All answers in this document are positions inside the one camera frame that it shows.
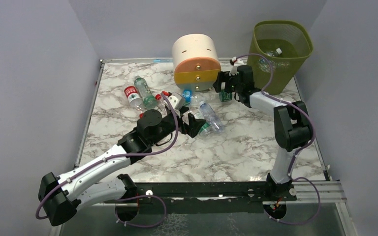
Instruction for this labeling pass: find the green label Nongfu bottle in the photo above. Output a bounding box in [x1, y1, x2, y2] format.
[193, 112, 215, 137]

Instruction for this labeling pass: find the dark green label bottle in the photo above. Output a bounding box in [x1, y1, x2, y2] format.
[208, 91, 233, 103]

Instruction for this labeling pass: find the blue label clear bottle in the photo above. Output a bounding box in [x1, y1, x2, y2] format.
[181, 89, 209, 106]

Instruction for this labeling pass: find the clear blue tinted bottle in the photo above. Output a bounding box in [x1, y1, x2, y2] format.
[199, 101, 224, 133]

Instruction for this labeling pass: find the white label bottle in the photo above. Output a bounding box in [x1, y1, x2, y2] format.
[265, 48, 283, 58]

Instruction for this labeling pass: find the red label Nongfu bottle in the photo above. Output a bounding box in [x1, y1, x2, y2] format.
[155, 92, 169, 110]

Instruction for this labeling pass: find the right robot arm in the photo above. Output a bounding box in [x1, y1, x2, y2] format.
[213, 65, 315, 197]

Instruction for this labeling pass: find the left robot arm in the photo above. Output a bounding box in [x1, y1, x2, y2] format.
[35, 107, 206, 226]

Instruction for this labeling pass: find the green plastic waste bin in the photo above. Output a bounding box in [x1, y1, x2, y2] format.
[247, 20, 313, 95]

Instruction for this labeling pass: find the cream round drawer cabinet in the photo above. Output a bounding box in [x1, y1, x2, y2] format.
[172, 34, 221, 92]

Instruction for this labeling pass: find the green tea bottle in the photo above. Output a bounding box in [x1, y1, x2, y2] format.
[134, 76, 158, 110]

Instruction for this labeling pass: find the small red label bottle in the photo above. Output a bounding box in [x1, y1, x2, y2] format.
[124, 85, 144, 118]

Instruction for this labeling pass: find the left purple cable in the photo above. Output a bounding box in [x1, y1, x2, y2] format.
[35, 92, 180, 228]

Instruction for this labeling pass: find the purple cable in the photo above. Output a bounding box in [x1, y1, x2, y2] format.
[35, 92, 180, 228]
[234, 54, 321, 226]

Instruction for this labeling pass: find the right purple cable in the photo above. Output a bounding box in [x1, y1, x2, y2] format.
[234, 54, 321, 226]

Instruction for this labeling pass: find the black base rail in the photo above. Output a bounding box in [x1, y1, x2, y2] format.
[58, 181, 347, 216]

